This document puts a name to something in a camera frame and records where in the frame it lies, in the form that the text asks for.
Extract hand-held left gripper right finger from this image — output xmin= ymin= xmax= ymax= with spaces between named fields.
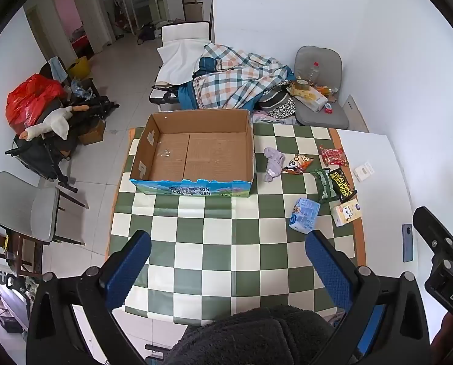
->
xmin=304 ymin=230 xmax=430 ymax=365

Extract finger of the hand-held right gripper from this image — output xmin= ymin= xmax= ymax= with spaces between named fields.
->
xmin=413 ymin=206 xmax=453 ymax=259

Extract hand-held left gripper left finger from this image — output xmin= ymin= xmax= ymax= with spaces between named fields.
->
xmin=26 ymin=230 xmax=153 ymax=365

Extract cream bear snack box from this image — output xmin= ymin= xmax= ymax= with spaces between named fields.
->
xmin=330 ymin=199 xmax=360 ymax=228

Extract blue tissue packet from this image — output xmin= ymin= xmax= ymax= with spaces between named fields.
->
xmin=289 ymin=198 xmax=321 ymax=234

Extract green snack packet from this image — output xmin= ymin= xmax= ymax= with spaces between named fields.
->
xmin=311 ymin=168 xmax=339 ymax=203

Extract black packet yellow lettering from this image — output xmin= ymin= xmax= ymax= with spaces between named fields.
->
xmin=328 ymin=167 xmax=358 ymax=203

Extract small white box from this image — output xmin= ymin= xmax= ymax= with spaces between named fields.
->
xmin=354 ymin=163 xmax=375 ymax=182

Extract panda print snack packet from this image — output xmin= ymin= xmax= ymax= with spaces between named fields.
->
xmin=282 ymin=154 xmax=314 ymax=175

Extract red snack packet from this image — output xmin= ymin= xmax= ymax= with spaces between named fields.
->
xmin=320 ymin=144 xmax=349 ymax=168

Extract purple cloth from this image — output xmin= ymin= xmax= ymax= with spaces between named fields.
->
xmin=264 ymin=147 xmax=286 ymax=183

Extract blue smartphone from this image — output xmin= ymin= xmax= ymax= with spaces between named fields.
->
xmin=402 ymin=224 xmax=414 ymax=262

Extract green checkered tablecloth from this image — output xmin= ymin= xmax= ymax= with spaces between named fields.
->
xmin=107 ymin=125 xmax=366 ymax=325

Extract black fleece clothing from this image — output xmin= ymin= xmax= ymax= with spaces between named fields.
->
xmin=166 ymin=305 xmax=335 ymax=365

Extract dark wooden chair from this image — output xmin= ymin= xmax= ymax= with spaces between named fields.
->
xmin=0 ymin=207 xmax=44 ymax=278

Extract grey dining chair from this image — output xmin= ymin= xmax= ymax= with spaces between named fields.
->
xmin=0 ymin=171 xmax=86 ymax=246

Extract white board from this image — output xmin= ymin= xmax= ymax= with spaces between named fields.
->
xmin=341 ymin=94 xmax=370 ymax=133

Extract small brown cardboard box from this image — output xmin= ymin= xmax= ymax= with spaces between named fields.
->
xmin=78 ymin=120 xmax=106 ymax=145

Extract black folded stroller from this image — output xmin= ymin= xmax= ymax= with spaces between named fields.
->
xmin=6 ymin=95 xmax=120 ymax=193

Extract grey padded chair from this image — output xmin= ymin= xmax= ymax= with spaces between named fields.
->
xmin=293 ymin=46 xmax=349 ymax=130

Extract pink patterned cloth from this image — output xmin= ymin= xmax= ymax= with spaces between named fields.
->
xmin=252 ymin=109 xmax=299 ymax=125

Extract white goose plush toy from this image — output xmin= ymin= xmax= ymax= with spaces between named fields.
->
xmin=20 ymin=104 xmax=98 ymax=141

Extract white tissue pack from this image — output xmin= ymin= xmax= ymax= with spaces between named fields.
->
xmin=291 ymin=85 xmax=328 ymax=113

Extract black white patterned bag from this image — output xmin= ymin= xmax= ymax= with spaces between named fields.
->
xmin=258 ymin=85 xmax=296 ymax=119

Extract clear plastic bottle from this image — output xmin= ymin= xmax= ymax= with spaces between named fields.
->
xmin=308 ymin=61 xmax=322 ymax=86

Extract red plastic bag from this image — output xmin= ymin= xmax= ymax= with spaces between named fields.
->
xmin=6 ymin=74 xmax=66 ymax=134

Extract white cloth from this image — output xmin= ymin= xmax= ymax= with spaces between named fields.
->
xmin=157 ymin=40 xmax=212 ymax=86

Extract light blue towel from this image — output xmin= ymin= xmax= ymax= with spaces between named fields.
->
xmin=47 ymin=57 xmax=68 ymax=82

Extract plaid blanket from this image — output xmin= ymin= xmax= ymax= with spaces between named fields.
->
xmin=179 ymin=43 xmax=293 ymax=111

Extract white cushioned chair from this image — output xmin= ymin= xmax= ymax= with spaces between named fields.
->
xmin=149 ymin=22 xmax=212 ymax=113

